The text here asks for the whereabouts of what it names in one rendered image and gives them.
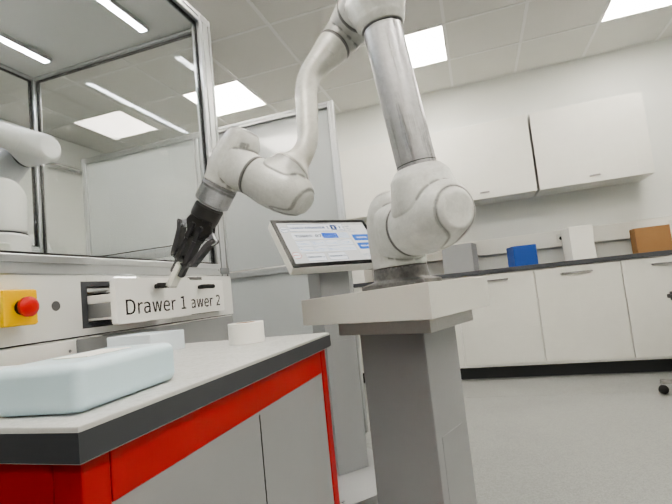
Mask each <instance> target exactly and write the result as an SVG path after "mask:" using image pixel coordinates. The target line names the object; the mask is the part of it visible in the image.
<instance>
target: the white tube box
mask: <svg viewBox="0 0 672 504"><path fill-rule="evenodd" d="M163 342H164V343H169V344H170V345H171V346H172V348H173V351H174V350H178V349H183V348H185V340H184V329H182V330H168V331H155V332H142V333H135V334H128V335H122V336H115V337H108V338H107V347H117V346H129V345H140V344H152V343H163Z"/></svg>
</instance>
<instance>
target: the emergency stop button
mask: <svg viewBox="0 0 672 504"><path fill-rule="evenodd" d="M17 309H18V312H19V313H20V314H21V315H22V316H24V317H31V316H34V315H36V314H37V312H38V310H39V302H38V300H37V299H36V298H34V297H32V296H27V297H23V298H22V299H21V300H20V301H19V302H18V305H17Z"/></svg>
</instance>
